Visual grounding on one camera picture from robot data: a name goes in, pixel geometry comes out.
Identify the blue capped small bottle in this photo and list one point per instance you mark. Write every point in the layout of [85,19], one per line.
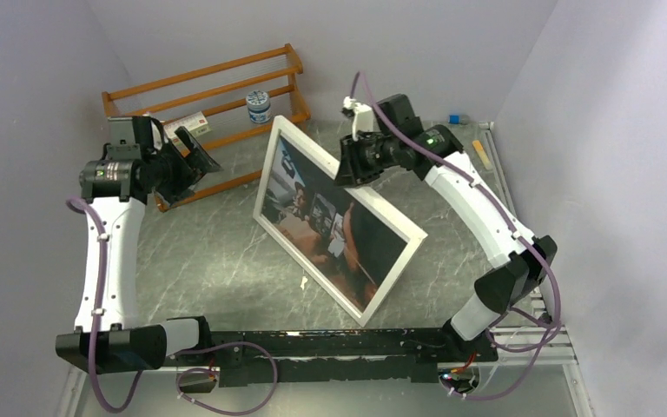
[459,119]

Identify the white green box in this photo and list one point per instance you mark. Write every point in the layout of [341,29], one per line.
[196,124]

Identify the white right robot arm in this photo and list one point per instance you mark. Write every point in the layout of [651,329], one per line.
[389,134]

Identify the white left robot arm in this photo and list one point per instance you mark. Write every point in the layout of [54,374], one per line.
[140,159]

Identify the light wooden picture frame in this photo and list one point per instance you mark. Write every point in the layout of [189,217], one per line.
[352,241]

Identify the white blue jar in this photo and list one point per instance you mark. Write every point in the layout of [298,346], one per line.
[259,106]

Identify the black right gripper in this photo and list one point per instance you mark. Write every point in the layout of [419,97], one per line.
[351,172]

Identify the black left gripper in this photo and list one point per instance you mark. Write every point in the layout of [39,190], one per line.
[192,167]

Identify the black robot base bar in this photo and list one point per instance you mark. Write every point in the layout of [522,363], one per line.
[419,355]

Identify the large printed photo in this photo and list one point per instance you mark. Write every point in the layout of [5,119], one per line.
[333,224]

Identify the orange wooden shelf rack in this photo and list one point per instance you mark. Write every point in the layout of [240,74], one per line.
[229,132]

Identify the small yellow wooden stick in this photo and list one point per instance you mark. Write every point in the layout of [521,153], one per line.
[483,156]

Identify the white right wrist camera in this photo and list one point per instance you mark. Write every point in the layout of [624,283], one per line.
[360,115]

